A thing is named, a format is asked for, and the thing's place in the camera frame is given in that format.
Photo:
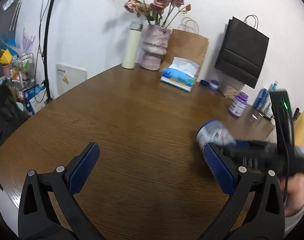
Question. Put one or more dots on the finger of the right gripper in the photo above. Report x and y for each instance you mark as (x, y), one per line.
(238, 143)

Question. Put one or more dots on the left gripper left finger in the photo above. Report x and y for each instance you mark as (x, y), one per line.
(48, 209)

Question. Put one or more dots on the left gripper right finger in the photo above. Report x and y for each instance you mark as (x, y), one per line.
(254, 209)

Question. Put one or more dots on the blue dog supplement bottle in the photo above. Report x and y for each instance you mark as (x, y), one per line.
(214, 131)

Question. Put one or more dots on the person's right hand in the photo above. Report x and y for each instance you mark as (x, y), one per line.
(295, 193)

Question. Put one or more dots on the purple white supplement bottle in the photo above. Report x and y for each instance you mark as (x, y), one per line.
(238, 104)

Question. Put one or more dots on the yellow thermos jug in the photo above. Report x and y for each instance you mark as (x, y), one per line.
(299, 130)

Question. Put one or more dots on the blue jar lid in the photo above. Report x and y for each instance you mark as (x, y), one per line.
(213, 84)

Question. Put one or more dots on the blue tissue pack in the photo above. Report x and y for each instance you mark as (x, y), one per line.
(181, 73)

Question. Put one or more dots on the black paper bag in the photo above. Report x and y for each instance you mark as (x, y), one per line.
(242, 53)

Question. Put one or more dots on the brown paper bag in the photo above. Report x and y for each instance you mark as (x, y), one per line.
(186, 42)

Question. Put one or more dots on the black tripod stand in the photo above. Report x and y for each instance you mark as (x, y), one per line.
(45, 52)

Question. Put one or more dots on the white box on floor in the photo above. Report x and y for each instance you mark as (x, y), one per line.
(68, 77)

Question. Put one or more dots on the pink textured vase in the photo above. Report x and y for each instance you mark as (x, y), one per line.
(155, 47)

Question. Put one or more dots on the cream thermos bottle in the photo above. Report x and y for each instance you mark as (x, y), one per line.
(132, 45)

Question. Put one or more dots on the wire storage rack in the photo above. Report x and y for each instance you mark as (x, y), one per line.
(22, 75)

